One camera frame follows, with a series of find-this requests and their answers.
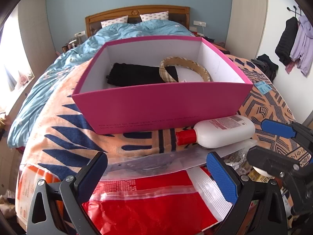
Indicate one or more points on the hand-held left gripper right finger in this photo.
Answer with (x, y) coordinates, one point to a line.
(221, 176)

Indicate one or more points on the black folded cloth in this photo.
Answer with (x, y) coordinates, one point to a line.
(137, 74)

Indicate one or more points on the yellow packet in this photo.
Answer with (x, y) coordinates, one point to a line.
(253, 176)

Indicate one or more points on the red white zip bag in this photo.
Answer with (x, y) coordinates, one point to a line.
(146, 210)

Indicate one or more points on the black hanging jacket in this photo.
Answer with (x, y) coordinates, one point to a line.
(287, 40)

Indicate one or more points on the white bottle with red cap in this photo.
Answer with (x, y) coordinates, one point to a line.
(220, 134)

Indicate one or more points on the orange navy patterned blanket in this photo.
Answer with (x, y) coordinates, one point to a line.
(73, 117)

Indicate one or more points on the pink hanging cloth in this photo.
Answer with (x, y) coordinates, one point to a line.
(290, 67)

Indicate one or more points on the pink ornament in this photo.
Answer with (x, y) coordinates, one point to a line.
(23, 78)

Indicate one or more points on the long clear plastic bag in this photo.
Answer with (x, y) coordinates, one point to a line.
(159, 164)

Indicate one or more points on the beige plaid headband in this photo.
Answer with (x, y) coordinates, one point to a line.
(168, 77)

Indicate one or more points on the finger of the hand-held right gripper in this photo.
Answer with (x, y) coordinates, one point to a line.
(276, 128)
(269, 161)

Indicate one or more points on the wooden bed headboard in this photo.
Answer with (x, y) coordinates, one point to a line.
(137, 11)

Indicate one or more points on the white wall outlet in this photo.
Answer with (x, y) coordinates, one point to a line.
(199, 23)
(80, 33)

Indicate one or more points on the blue printed card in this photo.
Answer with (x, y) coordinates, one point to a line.
(262, 87)

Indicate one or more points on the orange printed bag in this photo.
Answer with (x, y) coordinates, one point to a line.
(28, 176)

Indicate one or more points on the clear bag of trinkets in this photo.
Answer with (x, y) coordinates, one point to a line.
(238, 158)

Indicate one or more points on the pink cardboard box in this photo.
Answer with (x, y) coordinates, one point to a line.
(159, 107)

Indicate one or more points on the bright window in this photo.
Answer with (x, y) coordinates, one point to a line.
(12, 53)

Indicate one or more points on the wooden nightstand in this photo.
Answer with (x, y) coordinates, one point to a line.
(207, 42)

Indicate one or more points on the blue floral duvet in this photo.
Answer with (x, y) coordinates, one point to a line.
(36, 98)

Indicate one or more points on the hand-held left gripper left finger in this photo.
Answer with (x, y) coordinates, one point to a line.
(91, 176)

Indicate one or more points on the orange cloth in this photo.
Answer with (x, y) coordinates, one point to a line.
(218, 46)

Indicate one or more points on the pile of dark clothes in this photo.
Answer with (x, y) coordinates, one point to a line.
(265, 64)

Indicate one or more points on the white patterned pillow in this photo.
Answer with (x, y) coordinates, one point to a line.
(154, 16)
(113, 21)

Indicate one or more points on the black wall coat hooks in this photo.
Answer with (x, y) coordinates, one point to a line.
(295, 10)

